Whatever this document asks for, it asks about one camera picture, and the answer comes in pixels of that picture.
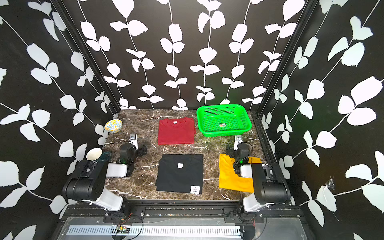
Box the yellow blue patterned bowl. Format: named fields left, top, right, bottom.
left=104, top=119, right=123, bottom=133

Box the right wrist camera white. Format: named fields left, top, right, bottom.
left=234, top=135, right=243, bottom=151

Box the black t-shirt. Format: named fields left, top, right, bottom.
left=155, top=154, right=204, bottom=195

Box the yellow t-shirt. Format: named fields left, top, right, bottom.
left=219, top=154, right=254, bottom=193

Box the red t-shirt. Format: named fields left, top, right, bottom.
left=158, top=117, right=197, bottom=145

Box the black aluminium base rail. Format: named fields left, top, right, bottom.
left=63, top=200, right=305, bottom=226

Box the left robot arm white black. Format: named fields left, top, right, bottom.
left=63, top=143, right=147, bottom=213

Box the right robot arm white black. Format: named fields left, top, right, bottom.
left=219, top=142, right=291, bottom=213

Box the green plastic basket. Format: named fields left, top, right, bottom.
left=197, top=104, right=252, bottom=138

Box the white perforated cable duct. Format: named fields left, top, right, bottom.
left=65, top=225, right=242, bottom=238

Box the dark green mug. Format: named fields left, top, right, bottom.
left=86, top=148, right=111, bottom=162

